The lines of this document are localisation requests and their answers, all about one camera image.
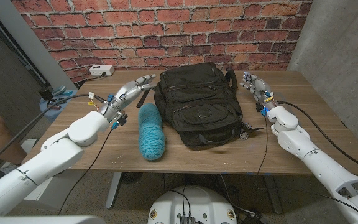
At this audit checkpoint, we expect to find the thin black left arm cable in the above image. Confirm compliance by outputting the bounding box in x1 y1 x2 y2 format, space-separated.
57 127 114 215

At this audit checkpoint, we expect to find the dark table leg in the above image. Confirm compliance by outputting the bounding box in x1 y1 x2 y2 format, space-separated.
262 174 283 215

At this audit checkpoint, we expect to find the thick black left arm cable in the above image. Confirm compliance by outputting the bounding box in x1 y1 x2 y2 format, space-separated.
0 94 107 172

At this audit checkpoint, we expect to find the black round fan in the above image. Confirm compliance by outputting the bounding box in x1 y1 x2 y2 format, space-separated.
121 172 143 185

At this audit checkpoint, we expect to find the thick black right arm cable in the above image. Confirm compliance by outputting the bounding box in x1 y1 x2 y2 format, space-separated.
277 101 358 171

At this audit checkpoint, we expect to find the grey teal case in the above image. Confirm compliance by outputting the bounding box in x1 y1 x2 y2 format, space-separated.
51 85 67 96

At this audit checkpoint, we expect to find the blue round stool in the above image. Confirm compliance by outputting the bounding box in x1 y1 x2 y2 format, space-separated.
39 88 74 122

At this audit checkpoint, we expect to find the black backpack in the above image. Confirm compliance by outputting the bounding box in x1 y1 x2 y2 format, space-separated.
136 62 245 150

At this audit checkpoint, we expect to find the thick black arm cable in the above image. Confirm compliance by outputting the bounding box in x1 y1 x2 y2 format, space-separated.
277 101 358 171
0 94 107 172

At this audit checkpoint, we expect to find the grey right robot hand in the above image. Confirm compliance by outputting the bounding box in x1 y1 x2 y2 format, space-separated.
239 71 275 105

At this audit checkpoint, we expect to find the white robot chest edge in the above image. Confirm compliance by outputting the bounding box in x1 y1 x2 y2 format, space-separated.
0 215 107 224

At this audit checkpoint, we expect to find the white floor cable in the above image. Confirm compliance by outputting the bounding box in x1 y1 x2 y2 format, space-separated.
219 174 256 217

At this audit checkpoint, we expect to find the black power adapter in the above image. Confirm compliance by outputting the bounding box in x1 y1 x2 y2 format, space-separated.
239 208 269 224

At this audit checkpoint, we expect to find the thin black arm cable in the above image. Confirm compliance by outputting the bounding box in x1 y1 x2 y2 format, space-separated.
57 127 114 215
256 116 269 175

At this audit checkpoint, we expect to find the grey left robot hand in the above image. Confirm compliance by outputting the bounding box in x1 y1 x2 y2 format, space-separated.
114 73 157 105

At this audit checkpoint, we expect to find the snowflake keychain charm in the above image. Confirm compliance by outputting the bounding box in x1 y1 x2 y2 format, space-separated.
239 122 265 140

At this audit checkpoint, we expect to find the teal yarn skein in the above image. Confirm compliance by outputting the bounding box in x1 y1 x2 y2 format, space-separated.
137 103 167 161

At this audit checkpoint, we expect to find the black box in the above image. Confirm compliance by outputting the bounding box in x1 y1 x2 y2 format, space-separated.
38 86 54 101

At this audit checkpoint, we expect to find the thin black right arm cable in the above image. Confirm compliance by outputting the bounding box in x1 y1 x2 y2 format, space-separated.
256 116 269 175

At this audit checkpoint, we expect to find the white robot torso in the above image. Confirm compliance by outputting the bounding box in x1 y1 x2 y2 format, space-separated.
147 185 238 224

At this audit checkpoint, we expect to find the red brick print backdrop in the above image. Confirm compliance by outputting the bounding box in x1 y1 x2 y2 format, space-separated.
11 0 313 83

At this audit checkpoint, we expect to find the grey table leg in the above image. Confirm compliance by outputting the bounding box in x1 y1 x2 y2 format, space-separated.
105 172 123 210

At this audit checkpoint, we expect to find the white power strip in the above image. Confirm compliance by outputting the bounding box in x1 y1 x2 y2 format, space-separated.
89 64 116 77

